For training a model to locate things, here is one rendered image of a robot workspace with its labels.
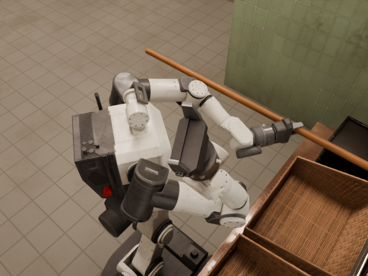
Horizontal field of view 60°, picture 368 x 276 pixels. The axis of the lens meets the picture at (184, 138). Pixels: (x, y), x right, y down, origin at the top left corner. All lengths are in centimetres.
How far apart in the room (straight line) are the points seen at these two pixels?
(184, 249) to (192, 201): 118
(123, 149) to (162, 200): 20
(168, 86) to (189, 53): 251
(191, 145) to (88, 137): 51
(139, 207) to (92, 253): 148
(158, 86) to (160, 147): 31
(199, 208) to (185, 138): 38
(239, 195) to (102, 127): 48
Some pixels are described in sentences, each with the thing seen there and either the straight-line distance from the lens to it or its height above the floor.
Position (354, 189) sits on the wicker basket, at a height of 73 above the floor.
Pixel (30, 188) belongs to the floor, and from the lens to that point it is 279.
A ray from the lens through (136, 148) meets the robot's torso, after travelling 99.
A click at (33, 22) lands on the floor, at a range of 468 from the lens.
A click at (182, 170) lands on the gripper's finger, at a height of 170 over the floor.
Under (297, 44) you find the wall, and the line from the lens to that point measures 270.
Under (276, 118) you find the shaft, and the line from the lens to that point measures 138.
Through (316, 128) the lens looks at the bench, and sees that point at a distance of 229.
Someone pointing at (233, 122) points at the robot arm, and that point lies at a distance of 124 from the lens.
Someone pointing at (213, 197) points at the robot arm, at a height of 145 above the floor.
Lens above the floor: 217
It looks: 50 degrees down
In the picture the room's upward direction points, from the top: straight up
